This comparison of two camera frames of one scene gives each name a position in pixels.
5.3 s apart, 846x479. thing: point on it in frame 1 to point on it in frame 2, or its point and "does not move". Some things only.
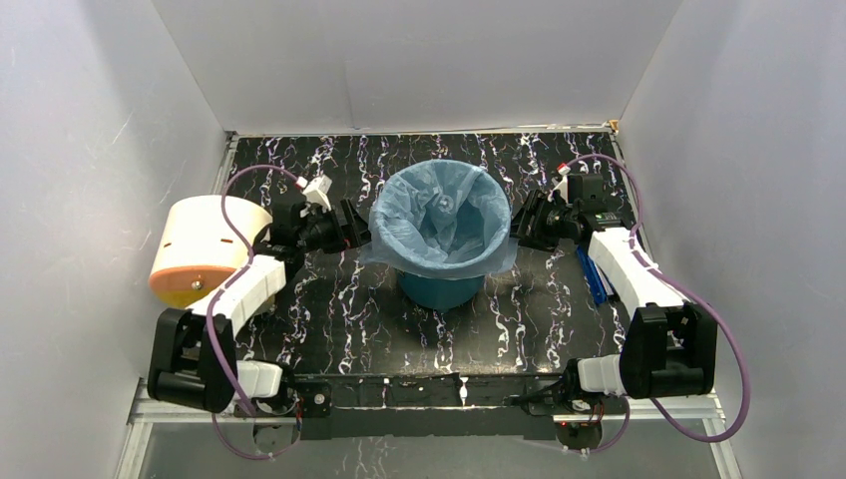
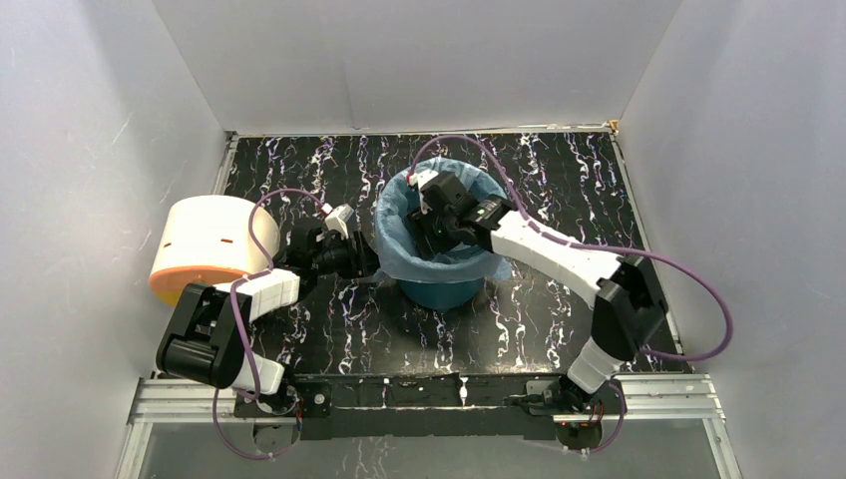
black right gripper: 532,206 to 418,224
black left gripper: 356,232 to 361,260
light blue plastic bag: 441,219 does not move
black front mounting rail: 426,406 does not move
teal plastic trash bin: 441,294 does not move
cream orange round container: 199,246 does not move
